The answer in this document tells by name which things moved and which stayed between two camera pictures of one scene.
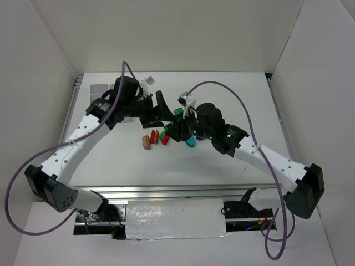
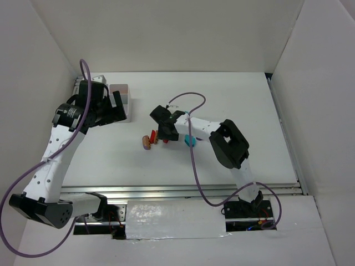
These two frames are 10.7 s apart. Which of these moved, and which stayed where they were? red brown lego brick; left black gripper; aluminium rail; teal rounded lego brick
Moved: left black gripper
Stayed: aluminium rail; teal rounded lego brick; red brown lego brick
